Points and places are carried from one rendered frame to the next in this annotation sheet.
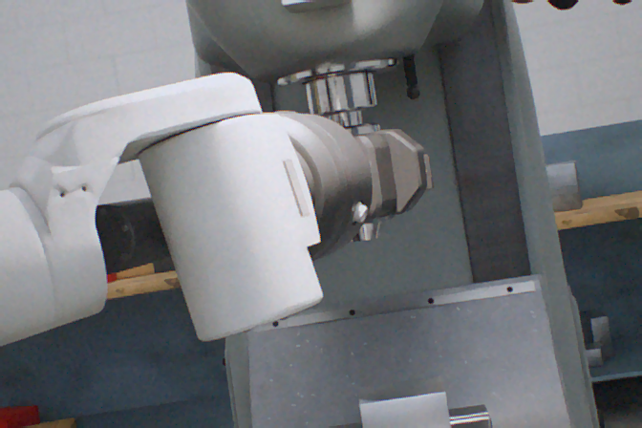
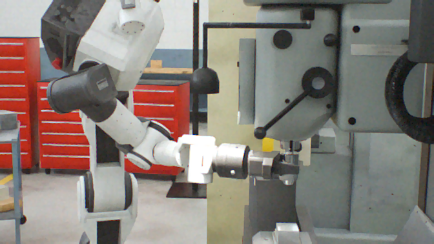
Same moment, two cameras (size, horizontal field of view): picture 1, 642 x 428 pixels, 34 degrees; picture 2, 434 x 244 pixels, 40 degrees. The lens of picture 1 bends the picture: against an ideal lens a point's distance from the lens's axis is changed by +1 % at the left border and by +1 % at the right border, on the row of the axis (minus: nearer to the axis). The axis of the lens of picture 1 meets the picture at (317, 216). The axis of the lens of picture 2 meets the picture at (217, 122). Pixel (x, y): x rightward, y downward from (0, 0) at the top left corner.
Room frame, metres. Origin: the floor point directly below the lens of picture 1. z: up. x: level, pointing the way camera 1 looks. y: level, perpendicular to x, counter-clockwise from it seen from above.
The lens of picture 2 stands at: (0.50, -1.49, 1.57)
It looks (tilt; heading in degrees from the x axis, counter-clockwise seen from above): 9 degrees down; 88
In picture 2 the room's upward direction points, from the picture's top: 1 degrees clockwise
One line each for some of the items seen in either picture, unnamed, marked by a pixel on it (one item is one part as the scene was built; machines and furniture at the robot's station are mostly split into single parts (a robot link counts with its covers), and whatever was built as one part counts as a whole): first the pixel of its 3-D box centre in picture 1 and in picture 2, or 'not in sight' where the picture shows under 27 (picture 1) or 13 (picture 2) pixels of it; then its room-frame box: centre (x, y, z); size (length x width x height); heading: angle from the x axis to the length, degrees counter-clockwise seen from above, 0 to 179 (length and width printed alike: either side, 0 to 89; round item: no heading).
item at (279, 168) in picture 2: not in sight; (286, 169); (0.72, -0.06, 1.23); 0.06 x 0.02 x 0.03; 161
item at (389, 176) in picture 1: (313, 188); (253, 164); (0.65, 0.00, 1.23); 0.13 x 0.12 x 0.10; 71
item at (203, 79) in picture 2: not in sight; (205, 79); (0.52, -0.03, 1.45); 0.07 x 0.07 x 0.06
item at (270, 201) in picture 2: not in sight; (270, 197); (0.74, 0.38, 1.03); 0.22 x 0.12 x 0.20; 91
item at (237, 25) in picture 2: not in sight; (270, 25); (0.66, -0.20, 1.58); 0.17 x 0.01 x 0.01; 177
